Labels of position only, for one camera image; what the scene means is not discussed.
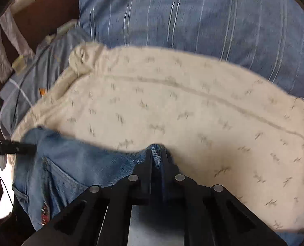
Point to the blue denim jeans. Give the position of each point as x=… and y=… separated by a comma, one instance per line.
x=61, y=169

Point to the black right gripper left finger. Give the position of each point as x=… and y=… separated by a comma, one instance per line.
x=99, y=216

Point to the blue plaid bed sheet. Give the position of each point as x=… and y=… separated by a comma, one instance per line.
x=265, y=36

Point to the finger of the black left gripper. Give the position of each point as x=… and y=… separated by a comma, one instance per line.
x=11, y=147

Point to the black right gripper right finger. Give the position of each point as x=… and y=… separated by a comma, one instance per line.
x=211, y=215

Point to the cream leaf-print cloth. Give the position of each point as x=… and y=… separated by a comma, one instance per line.
x=222, y=123

